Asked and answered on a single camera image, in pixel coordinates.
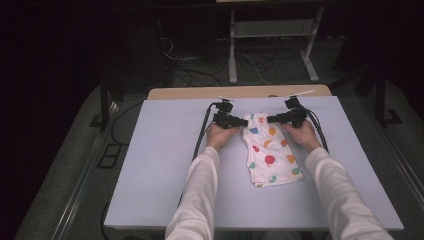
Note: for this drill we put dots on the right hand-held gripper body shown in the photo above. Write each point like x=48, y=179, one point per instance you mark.
x=296, y=116

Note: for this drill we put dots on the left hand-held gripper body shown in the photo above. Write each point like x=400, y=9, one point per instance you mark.
x=224, y=119

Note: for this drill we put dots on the white fruit print pants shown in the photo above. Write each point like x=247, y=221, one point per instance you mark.
x=270, y=153

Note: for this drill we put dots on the person's left hand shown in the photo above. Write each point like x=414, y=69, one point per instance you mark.
x=218, y=136

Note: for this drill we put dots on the person's right hand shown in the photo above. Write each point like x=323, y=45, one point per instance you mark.
x=303, y=135

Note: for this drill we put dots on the white metal stand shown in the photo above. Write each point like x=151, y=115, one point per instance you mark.
x=232, y=50

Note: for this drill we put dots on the black metal stand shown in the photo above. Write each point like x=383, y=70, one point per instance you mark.
x=380, y=96
x=104, y=103

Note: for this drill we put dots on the black floor frame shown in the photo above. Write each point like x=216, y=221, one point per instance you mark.
x=110, y=156

